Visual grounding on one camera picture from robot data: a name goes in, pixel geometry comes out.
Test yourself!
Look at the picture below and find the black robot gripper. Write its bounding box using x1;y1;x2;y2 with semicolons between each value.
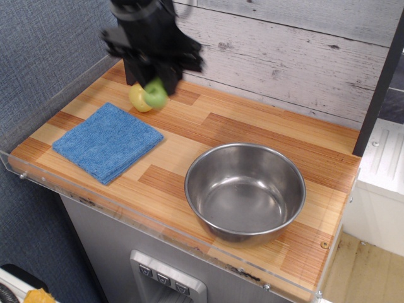
101;9;203;95

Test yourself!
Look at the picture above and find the yellow object bottom left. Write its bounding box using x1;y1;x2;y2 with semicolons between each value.
23;288;57;303

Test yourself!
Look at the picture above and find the white toy sink unit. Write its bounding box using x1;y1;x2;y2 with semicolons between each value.
342;119;403;256

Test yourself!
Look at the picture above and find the grey spatula green handle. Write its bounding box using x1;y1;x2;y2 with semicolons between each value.
143;77;168;109

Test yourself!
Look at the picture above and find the blue folded cloth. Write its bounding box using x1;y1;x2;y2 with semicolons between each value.
52;103;163;185

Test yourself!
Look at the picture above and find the dark left shelf post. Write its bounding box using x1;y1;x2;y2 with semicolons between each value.
123;59;140;85

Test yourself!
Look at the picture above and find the clear acrylic table guard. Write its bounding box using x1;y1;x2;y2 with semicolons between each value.
1;62;360;302

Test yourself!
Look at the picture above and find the grey toy fridge cabinet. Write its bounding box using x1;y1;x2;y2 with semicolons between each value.
61;196;286;302

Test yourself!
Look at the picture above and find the dark right shelf post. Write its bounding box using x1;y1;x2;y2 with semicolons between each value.
352;12;403;157

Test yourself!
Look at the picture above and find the yellow toy potato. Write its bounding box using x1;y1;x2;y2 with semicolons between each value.
129;83;153;113

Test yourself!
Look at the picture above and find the dark shelf post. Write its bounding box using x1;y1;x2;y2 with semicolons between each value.
352;12;403;157
123;59;140;85

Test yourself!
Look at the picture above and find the silver dispenser button panel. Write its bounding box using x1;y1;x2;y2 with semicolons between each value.
130;249;208;302

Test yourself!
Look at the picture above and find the stainless steel bowl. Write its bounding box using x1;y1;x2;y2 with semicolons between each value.
184;143;306;247

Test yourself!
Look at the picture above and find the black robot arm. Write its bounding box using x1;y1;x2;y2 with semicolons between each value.
101;1;203;95

